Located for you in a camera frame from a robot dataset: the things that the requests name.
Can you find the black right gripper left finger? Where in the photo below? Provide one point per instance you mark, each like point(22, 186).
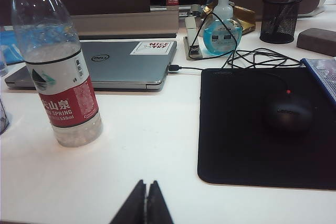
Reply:
point(136, 208)

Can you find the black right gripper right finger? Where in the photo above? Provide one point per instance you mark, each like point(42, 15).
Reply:
point(156, 208)

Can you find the clear red-label water bottle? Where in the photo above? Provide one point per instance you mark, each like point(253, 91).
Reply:
point(65, 103)

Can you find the clear glass mug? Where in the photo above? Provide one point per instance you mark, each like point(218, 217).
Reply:
point(3, 119)

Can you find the blue hand sanitizer bottle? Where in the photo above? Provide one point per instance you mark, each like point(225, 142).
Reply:
point(223, 40)

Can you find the black mouse pad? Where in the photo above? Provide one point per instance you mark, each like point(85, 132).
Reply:
point(236, 142)

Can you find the silver Dell laptop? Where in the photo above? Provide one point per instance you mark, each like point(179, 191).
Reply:
point(126, 64)

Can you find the black computer mouse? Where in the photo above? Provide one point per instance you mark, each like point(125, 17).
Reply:
point(287, 115)

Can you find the brown cardboard box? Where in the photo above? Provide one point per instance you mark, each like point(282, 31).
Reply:
point(123, 24)

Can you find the beige stapler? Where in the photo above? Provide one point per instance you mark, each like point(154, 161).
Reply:
point(191, 27)

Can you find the blue plastic bag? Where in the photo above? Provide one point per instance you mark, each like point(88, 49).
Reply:
point(11, 48)

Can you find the gold crumpled packet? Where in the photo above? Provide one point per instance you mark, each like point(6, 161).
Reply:
point(245, 18)

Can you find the blue-edged notebook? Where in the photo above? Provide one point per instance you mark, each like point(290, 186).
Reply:
point(324, 77)

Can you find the black mesh pen holder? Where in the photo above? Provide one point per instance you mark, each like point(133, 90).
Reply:
point(279, 22)

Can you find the brown rectangular block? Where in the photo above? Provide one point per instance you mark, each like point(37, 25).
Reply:
point(317, 41)

